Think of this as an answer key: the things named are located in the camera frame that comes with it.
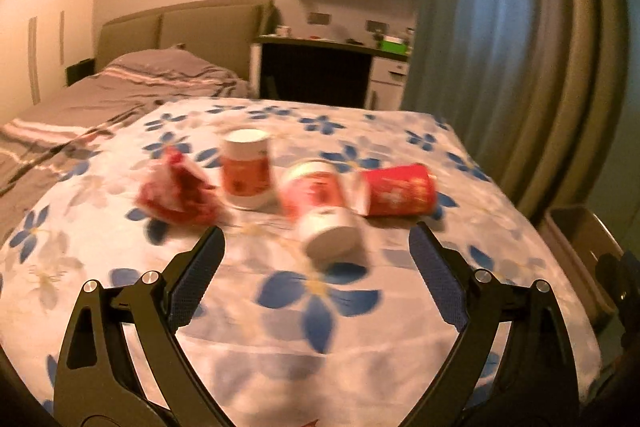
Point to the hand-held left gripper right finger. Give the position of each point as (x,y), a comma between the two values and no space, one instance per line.
(440,279)

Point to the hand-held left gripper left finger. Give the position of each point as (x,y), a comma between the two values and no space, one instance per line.
(197,279)

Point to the brown waste bin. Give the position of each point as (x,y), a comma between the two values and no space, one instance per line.
(575,232)

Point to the red and white plastic bag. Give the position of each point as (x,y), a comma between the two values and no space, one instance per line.
(185,192)

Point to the red and white paper cup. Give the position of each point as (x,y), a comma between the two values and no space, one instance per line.
(315,197)
(245,177)

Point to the blue flower printed bedsheet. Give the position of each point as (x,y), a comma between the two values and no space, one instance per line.
(320,307)

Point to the white drawer unit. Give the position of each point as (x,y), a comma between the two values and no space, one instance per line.
(387,79)

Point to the grey pillow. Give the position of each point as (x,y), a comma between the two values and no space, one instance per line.
(165,67)

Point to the grey striped bedding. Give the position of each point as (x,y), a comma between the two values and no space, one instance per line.
(60,107)

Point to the black bedside table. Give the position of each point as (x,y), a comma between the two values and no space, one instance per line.
(80,72)

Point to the small green box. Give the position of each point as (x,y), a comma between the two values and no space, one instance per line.
(392,45)

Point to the dark desk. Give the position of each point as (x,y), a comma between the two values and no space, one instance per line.
(310,67)

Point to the grey blue curtain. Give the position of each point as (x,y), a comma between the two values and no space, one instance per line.
(475,32)

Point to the grey padded bed headboard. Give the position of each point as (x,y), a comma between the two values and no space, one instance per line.
(210,27)

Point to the white wardrobe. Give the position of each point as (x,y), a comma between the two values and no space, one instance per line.
(20,57)

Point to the grey wall socket panel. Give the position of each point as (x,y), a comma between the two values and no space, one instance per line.
(376,26)
(318,18)

